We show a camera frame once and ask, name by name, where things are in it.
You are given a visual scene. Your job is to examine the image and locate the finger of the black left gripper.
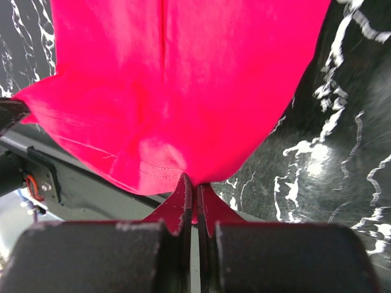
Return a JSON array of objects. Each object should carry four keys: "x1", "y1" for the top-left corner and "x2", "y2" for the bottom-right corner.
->
[{"x1": 0, "y1": 98, "x2": 31, "y2": 134}]

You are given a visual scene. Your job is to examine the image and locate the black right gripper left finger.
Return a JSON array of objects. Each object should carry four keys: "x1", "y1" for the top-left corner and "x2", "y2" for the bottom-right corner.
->
[{"x1": 142, "y1": 173, "x2": 192, "y2": 292}]

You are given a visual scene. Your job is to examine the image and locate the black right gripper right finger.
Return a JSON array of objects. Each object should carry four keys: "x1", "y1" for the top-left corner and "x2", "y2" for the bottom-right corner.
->
[{"x1": 197, "y1": 184, "x2": 244, "y2": 292}]

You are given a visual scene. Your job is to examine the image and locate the red t shirt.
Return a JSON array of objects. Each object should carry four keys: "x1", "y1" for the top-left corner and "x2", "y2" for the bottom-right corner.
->
[{"x1": 12, "y1": 0, "x2": 332, "y2": 226}]

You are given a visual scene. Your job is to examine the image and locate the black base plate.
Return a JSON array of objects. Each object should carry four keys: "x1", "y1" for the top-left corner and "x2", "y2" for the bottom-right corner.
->
[{"x1": 1, "y1": 125, "x2": 169, "y2": 220}]

